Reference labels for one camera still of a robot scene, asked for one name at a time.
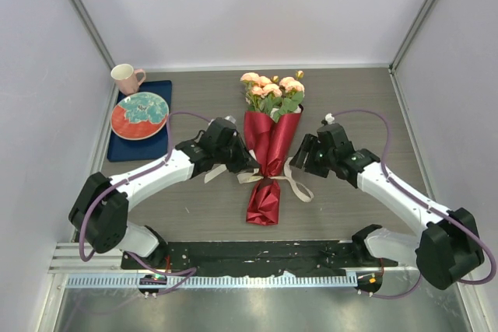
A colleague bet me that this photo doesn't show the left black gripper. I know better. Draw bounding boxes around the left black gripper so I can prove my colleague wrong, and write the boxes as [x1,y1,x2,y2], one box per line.
[214,132,259,174]

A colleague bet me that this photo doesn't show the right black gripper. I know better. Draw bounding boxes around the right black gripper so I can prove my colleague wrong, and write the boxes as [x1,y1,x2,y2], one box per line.
[290,133,337,179]

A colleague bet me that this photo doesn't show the red wrapping paper sheet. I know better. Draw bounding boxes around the red wrapping paper sheet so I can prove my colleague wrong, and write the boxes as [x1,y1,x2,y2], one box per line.
[244,105,303,226]

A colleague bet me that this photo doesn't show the cream ribbon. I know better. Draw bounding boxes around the cream ribbon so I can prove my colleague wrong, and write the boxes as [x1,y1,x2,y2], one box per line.
[204,157,314,203]

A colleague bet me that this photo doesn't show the pink fake flower bouquet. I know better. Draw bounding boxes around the pink fake flower bouquet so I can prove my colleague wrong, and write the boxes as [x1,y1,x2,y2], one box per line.
[240,71,305,122]

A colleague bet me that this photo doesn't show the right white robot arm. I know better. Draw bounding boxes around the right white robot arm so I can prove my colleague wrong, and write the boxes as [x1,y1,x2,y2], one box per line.
[290,123,484,290]

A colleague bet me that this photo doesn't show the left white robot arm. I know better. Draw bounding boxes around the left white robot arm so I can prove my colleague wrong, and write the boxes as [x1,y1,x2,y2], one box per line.
[68,117,259,269]

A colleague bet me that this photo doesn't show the red and teal plate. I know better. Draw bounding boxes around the red and teal plate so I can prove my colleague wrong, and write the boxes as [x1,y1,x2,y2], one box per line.
[110,92,170,141]

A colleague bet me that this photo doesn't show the pink ceramic mug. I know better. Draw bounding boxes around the pink ceramic mug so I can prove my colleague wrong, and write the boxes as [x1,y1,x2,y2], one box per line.
[110,64,146,96]

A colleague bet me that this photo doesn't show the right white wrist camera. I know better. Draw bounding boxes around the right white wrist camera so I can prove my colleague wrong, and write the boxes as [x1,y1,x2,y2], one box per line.
[321,113,335,125]

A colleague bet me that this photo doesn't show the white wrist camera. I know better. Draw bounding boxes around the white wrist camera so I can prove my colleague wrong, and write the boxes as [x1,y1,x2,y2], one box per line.
[224,115,237,124]
[321,113,335,125]

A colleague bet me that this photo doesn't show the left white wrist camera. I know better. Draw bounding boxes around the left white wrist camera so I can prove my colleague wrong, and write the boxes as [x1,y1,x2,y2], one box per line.
[224,115,237,124]

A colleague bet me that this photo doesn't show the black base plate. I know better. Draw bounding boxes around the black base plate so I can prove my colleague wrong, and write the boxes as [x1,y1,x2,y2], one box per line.
[120,239,400,275]

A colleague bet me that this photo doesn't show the perforated metal rail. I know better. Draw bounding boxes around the perforated metal rail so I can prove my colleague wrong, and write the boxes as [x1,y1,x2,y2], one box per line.
[66,271,357,289]

